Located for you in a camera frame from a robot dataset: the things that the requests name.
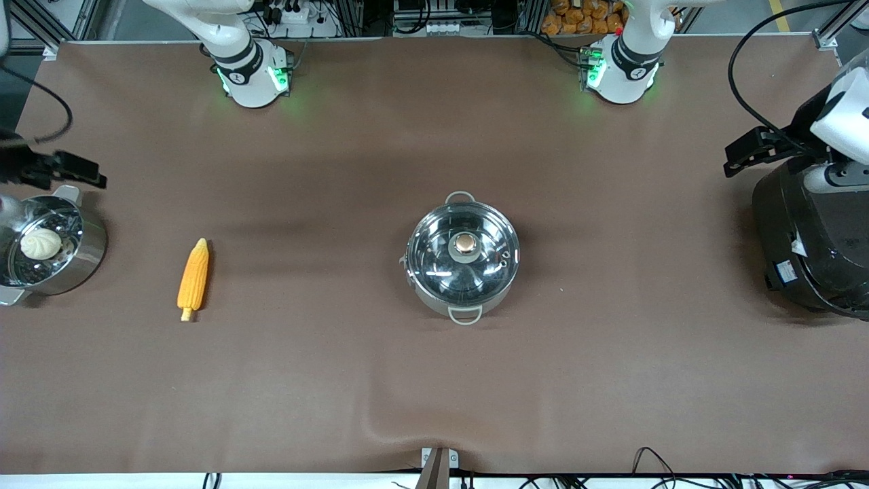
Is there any brown table cloth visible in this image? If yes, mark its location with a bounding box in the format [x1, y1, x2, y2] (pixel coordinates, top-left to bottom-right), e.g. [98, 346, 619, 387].
[0, 37, 869, 476]

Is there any grey steel cooking pot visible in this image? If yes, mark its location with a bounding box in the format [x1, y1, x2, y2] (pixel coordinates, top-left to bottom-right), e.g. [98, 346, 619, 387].
[399, 190, 522, 325]

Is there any yellow corn cob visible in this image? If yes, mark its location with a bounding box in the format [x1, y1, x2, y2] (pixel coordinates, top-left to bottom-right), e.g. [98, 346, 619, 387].
[177, 238, 210, 323]

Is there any white steamed bun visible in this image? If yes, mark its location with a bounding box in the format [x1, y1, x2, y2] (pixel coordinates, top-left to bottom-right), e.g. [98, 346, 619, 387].
[20, 228, 63, 260]

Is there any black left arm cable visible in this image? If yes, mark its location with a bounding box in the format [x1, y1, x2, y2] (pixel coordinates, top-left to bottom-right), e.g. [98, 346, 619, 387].
[728, 0, 853, 140]

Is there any black looped floor cable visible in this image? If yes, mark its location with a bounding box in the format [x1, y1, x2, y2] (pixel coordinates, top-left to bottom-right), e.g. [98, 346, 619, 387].
[631, 446, 676, 476]

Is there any glass lid with copper knob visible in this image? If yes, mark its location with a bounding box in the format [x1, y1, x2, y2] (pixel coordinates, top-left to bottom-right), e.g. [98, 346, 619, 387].
[407, 202, 521, 300]

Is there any pile of orange snacks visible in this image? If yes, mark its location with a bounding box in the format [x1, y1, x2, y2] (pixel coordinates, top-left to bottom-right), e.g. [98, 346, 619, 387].
[542, 0, 629, 37]

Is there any black rice cooker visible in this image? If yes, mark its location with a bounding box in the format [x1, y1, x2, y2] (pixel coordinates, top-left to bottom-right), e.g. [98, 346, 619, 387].
[752, 158, 869, 320]

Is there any white power strip with plugs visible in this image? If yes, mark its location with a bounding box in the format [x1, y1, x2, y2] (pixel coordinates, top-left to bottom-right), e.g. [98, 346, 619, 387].
[261, 0, 312, 25]

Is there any steel steamer pot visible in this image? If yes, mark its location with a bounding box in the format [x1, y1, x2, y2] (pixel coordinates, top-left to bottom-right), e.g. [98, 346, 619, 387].
[0, 185, 108, 306]

